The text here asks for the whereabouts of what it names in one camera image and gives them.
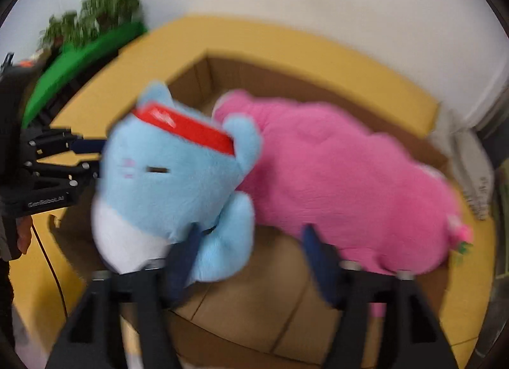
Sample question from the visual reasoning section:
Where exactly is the brown cardboard box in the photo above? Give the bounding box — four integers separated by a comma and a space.
48, 55, 452, 367

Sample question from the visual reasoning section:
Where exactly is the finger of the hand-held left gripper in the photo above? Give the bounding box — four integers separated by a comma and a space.
22, 161, 100, 188
22, 126, 106, 159

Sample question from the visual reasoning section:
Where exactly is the person's left hand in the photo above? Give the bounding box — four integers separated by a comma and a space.
17, 216, 33, 255

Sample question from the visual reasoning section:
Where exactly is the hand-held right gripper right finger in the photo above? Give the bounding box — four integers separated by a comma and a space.
300, 224, 460, 369

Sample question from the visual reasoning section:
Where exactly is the large pink plush toy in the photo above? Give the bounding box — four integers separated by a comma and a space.
211, 90, 475, 318

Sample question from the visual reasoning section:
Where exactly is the green potted plant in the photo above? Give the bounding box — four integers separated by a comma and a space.
40, 0, 146, 50

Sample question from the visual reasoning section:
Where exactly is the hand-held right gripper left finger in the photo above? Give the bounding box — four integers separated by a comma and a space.
45, 224, 205, 369

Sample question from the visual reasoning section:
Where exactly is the light blue plush cat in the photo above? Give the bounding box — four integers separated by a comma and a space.
91, 80, 264, 283

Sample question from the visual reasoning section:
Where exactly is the black cable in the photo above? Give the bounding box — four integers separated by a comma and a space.
30, 217, 69, 324

